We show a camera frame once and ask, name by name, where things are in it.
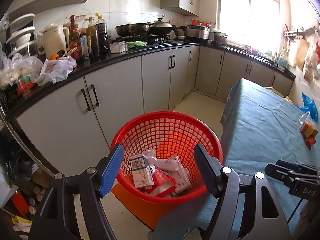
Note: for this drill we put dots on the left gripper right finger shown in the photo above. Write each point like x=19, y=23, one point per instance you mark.
x=262, y=215

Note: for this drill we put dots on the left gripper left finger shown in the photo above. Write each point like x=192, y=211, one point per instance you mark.
x=56, y=216

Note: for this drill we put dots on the clear plastic cup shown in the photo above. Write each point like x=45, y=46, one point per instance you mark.
x=306, y=119

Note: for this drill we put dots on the white red small box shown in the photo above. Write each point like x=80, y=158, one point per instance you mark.
x=181, y=177

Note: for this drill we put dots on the blue white carton box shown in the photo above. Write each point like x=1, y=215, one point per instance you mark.
x=140, y=170

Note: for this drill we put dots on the red snack packet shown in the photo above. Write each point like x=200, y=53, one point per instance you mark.
x=310, y=141

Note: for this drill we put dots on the yellow plastic container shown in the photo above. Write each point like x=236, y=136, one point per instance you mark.
x=309, y=130

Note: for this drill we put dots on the blue table cloth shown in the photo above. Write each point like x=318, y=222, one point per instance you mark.
x=259, y=128

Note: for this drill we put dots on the blue plastic bag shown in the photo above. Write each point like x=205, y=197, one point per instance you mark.
x=309, y=106

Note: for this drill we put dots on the red plastic basket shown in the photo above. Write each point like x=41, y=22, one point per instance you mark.
x=168, y=133

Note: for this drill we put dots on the hanging plastic bags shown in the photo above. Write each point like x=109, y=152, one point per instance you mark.
x=311, y=65

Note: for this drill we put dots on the pink white plastic bag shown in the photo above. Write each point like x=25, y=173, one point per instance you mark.
x=54, y=71

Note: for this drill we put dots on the red label sauce bottle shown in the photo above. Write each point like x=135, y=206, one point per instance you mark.
x=75, y=41

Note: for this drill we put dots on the white electric kettle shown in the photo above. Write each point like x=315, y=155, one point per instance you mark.
x=56, y=38

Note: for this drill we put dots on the black vinegar bottle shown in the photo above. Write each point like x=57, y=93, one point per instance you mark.
x=101, y=25

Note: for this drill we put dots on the silver rice cooker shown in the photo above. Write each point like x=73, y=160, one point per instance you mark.
x=197, y=31

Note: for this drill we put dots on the dark soy sauce bottle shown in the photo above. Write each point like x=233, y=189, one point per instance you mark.
x=92, y=40

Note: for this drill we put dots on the green cloth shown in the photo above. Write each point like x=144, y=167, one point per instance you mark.
x=135, y=44

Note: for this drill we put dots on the black frying pan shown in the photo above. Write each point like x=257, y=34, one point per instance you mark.
x=135, y=29

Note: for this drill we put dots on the black wok with handle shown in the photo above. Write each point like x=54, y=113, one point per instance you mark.
x=161, y=27

